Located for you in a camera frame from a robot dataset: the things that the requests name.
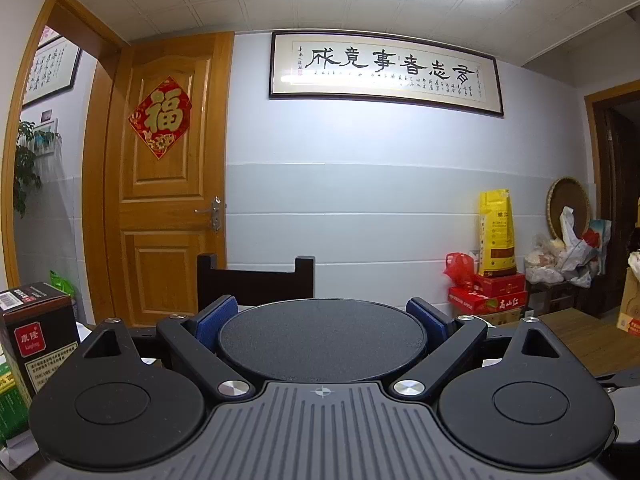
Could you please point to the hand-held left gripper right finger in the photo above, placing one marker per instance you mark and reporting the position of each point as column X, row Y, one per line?
column 427, row 319

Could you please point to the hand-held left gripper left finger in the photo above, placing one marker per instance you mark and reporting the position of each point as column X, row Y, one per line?
column 214, row 322

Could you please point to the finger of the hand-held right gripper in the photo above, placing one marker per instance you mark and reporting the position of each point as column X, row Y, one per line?
column 625, row 381

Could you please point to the black jar lid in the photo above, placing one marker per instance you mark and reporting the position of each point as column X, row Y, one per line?
column 322, row 340

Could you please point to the dark wooden chair back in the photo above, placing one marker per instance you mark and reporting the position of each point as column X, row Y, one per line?
column 250, row 285

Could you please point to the red plastic bag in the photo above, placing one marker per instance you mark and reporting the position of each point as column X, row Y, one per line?
column 460, row 270

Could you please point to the large red carton box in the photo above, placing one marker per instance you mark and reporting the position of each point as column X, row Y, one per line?
column 492, row 304

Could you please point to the beige cardboard box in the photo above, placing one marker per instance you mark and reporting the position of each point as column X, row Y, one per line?
column 630, row 305

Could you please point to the small red carton box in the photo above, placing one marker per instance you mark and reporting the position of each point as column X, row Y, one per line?
column 500, row 284

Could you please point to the orange wooden door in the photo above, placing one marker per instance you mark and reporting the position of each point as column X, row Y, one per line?
column 165, row 240

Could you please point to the yellow rice bag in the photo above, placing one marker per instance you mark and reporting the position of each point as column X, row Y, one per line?
column 496, row 235

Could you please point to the heap of filled plastic bags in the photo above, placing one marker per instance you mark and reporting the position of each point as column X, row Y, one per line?
column 542, row 260

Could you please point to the white plastic bag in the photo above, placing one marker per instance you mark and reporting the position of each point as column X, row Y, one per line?
column 575, row 250

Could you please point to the green plastic bag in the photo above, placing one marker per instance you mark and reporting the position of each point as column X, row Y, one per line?
column 62, row 287

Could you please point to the dark brown carton box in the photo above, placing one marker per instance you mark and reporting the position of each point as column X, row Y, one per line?
column 35, row 340

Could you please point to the round woven bamboo basket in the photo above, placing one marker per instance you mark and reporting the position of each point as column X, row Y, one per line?
column 565, row 200

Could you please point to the red door decoration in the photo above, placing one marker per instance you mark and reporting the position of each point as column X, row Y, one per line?
column 161, row 116

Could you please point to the green carton box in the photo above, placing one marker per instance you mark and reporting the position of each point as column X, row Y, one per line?
column 12, row 405

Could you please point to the green potted plant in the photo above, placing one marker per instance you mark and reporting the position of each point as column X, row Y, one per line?
column 27, row 160

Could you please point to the wide framed calligraphy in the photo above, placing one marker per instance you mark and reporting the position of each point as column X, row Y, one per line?
column 385, row 72

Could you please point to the small framed calligraphy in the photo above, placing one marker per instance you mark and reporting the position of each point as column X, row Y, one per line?
column 50, row 72

